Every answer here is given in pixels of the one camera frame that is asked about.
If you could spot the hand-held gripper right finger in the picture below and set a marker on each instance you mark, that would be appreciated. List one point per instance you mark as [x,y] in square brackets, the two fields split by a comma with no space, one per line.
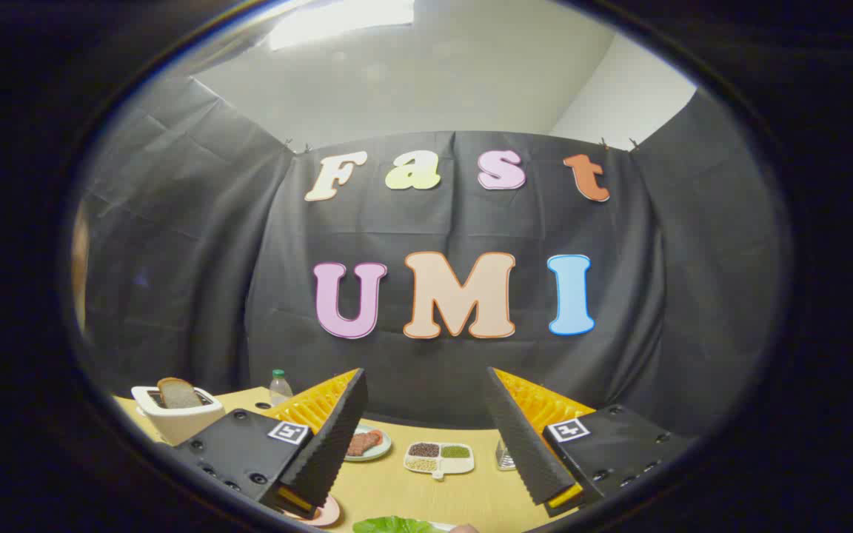
[523,444]

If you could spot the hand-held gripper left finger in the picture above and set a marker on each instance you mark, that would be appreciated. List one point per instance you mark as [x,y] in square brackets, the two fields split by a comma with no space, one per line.
[330,451]

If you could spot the brown bread slice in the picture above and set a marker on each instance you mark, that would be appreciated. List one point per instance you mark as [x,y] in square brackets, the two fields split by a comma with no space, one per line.
[177,394]

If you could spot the brown meat piece orange end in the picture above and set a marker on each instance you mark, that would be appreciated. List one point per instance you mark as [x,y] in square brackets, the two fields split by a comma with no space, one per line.
[375,437]

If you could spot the pale green round plate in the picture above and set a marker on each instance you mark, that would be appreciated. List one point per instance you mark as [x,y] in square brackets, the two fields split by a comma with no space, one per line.
[383,451]

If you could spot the pink round plate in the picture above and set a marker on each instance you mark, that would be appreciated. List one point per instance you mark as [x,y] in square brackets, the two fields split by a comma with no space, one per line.
[327,512]

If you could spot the clear water bottle green cap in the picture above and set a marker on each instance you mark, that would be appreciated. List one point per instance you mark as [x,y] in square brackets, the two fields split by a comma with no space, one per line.
[280,390]

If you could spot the white divided dish with grains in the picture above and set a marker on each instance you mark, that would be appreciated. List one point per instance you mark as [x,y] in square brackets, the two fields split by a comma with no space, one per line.
[438,460]

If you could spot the green lettuce leaf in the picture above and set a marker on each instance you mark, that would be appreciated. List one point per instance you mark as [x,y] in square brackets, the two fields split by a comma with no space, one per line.
[389,526]

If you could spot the white toaster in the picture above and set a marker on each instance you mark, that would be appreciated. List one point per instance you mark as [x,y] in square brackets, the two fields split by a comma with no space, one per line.
[175,428]

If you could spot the black backdrop cloth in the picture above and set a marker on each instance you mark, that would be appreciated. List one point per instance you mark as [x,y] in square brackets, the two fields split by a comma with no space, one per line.
[249,259]

